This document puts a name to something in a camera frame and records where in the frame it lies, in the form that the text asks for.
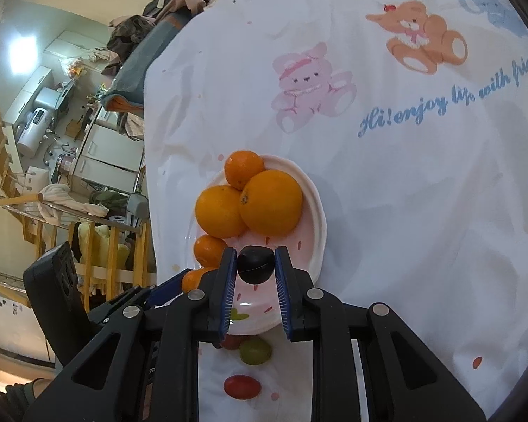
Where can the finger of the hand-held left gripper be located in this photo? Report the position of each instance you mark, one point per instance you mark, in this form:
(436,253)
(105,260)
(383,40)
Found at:
(171,288)

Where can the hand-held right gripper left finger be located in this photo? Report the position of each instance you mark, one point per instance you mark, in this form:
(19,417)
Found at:
(226,290)

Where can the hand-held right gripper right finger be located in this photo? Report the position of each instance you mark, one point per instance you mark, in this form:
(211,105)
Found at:
(286,290)

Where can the small tangerine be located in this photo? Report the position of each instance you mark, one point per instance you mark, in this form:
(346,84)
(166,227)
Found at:
(244,169)
(192,280)
(209,250)

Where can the dark purple cherry tomato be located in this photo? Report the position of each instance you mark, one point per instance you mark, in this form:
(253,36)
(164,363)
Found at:
(256,265)

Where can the pink seed-print plate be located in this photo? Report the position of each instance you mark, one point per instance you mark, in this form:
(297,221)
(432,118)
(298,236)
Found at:
(303,237)

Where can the medium orange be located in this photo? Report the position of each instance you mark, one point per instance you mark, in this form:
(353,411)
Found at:
(220,211)

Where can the large orange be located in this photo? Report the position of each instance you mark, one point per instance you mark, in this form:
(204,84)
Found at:
(270,202)

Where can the red cherry tomato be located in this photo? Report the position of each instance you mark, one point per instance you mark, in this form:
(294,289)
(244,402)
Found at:
(242,386)
(232,343)

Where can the green cherry tomato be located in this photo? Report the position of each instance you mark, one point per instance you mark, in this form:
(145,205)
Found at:
(255,350)

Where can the grey chair seat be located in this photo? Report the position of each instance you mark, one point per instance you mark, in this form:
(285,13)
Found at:
(136,206)

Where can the pale towel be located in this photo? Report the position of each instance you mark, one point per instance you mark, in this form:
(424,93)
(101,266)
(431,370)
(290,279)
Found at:
(61,200)

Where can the white bear-print blanket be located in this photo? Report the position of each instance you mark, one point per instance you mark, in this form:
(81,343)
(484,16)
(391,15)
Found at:
(400,228)

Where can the white kitchen cabinets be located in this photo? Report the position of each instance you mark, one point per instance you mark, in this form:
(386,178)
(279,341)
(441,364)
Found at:
(110,154)

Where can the white water heater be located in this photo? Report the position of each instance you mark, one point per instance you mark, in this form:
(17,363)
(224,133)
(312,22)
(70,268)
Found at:
(31,129)

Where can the range hood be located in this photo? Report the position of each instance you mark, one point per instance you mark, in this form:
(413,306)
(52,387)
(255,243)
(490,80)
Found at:
(53,96)

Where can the grey orange cushion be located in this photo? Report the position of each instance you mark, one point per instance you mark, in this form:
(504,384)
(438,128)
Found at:
(145,61)

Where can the hanging beige cloth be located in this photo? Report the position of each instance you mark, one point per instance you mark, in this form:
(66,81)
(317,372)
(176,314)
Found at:
(97,55)

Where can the dark camouflage jacket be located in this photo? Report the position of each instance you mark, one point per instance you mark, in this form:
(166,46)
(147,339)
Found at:
(130,30)

